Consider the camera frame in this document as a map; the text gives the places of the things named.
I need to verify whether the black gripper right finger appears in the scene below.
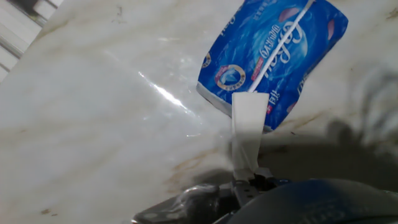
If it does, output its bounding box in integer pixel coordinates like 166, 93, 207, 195
253, 167, 292, 190

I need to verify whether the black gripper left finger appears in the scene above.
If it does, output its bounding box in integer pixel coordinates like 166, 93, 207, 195
231, 179, 261, 208

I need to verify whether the white paper napkin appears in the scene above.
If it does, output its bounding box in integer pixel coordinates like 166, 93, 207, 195
231, 91, 270, 182

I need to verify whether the blue plastic tissue pack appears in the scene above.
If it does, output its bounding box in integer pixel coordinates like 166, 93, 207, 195
195, 0, 349, 133

